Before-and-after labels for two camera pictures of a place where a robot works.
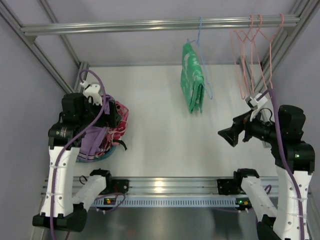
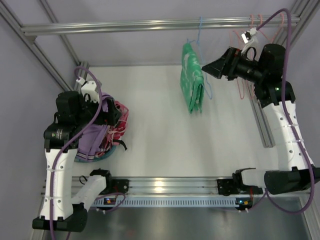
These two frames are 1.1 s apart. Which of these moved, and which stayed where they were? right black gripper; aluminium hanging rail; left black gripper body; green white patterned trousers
Moved: right black gripper
Stayed: green white patterned trousers; aluminium hanging rail; left black gripper body
